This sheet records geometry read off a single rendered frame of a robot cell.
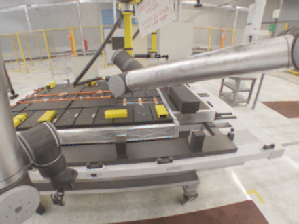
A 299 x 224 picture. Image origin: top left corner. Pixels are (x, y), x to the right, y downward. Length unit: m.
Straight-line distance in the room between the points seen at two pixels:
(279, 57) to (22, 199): 0.73
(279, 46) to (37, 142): 0.78
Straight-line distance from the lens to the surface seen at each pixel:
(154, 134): 1.07
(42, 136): 0.60
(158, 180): 1.49
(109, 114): 1.13
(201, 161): 1.05
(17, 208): 0.45
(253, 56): 0.52
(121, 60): 0.91
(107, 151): 1.04
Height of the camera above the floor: 1.55
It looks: 27 degrees down
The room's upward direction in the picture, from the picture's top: straight up
